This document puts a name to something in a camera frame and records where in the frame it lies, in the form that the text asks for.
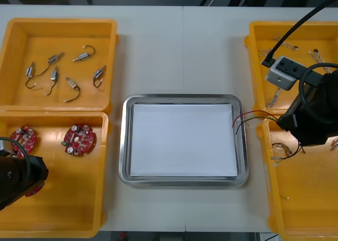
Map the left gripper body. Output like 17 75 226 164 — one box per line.
22 156 49 196

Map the white paper sheet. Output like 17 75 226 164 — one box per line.
129 103 238 178

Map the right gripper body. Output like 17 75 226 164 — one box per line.
276 82 330 146

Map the steel tray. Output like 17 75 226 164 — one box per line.
118 94 249 188

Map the red black green-yellow wire harness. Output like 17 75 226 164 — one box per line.
271 142 294 159
231 110 307 168

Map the yellow-orange plastic bin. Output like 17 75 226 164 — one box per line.
244 21 338 119
0 110 109 239
256 115 338 241
0 17 120 112

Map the group of metal solenoids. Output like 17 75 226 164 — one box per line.
25 44 108 104

